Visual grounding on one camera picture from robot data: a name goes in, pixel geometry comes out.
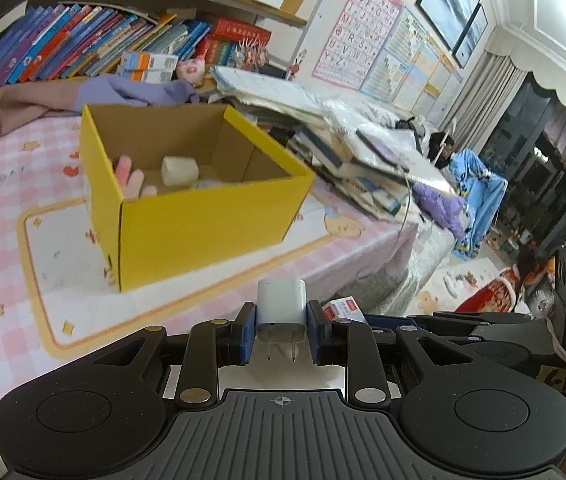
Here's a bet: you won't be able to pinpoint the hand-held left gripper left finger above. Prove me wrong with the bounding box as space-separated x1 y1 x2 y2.
90 302 259 411

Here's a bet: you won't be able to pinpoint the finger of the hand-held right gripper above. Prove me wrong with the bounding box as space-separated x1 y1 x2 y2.
363 311 533 335

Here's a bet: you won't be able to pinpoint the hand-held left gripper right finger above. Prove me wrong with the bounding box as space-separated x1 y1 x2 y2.
307 300 470 408

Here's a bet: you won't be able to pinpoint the small red and white box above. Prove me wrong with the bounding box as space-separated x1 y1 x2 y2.
322 297 366 324

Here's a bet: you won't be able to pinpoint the white charger plug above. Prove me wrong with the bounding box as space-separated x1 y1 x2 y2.
255 278 309 363

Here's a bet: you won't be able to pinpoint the yellow cardboard box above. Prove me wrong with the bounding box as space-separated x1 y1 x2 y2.
79 103 316 293

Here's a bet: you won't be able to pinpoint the cream rubber block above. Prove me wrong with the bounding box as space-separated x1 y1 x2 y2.
161 156 200 187

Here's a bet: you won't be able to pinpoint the pink plush hand toy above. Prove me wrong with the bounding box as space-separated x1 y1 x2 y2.
114 155 158 202

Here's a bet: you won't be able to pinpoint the purple padded jacket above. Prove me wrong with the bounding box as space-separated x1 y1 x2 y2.
412 181 470 238

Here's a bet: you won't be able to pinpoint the pile of books and papers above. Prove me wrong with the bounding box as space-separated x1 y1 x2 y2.
263 110 459 222

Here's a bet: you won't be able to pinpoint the white desk mat orange border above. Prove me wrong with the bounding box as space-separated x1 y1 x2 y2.
17 195 364 361

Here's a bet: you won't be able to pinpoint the grey curtain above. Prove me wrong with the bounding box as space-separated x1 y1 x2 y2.
443 50 529 161

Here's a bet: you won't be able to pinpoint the white scalloped valance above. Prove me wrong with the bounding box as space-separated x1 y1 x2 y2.
483 20 566 143

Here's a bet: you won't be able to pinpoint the stack of white papers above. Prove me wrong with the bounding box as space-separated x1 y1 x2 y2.
210 64 344 126

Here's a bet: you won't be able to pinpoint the pink plush pig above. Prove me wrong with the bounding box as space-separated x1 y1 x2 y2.
175 57 207 83

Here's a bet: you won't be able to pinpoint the purple and mauve cloth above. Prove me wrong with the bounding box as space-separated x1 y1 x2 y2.
0 74 201 136

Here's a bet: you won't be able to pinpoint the orange and blue carton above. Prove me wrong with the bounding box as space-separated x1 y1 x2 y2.
122 67 174 84
121 51 180 72

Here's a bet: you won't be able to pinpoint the colourful toy figurines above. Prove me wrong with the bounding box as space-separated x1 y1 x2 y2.
233 40 269 71

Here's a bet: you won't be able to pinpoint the black framed picture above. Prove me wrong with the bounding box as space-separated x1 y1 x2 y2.
452 2 489 68
415 0 481 51

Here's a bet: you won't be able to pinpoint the thick red dictionary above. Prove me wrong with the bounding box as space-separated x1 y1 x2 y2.
210 16 272 45

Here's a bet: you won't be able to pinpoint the pink alphabet poster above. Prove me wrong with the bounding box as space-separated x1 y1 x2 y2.
311 0 406 92

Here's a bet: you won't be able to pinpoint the row of blue children's books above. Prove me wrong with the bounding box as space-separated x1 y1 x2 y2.
0 4 214 86

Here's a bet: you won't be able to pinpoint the white charging cable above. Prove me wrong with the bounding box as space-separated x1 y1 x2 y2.
397 169 415 243

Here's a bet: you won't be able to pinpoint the blue and yellow wall chart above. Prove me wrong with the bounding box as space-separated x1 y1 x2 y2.
360 7 464 116

